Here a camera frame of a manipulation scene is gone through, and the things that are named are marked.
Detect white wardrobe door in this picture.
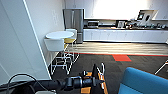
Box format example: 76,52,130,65
0,0,53,88

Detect yellow bar stool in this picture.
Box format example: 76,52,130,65
63,28,82,65

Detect white kitchen counter cabinets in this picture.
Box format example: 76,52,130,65
83,27,168,45

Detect round white high table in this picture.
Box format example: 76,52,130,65
45,30,75,41

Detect silver toaster oven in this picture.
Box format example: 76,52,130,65
87,20,101,29

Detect steel refrigerator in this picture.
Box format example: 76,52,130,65
63,8,85,45

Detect silver coffee machine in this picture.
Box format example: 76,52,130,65
116,20,128,30

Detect dark counter appliance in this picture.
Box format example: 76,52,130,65
127,19,143,30

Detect white upper kitchen cabinets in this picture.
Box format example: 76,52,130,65
64,0,168,20

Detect white wire rack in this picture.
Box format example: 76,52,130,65
43,37,74,76

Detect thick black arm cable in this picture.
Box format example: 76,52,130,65
5,73,56,94

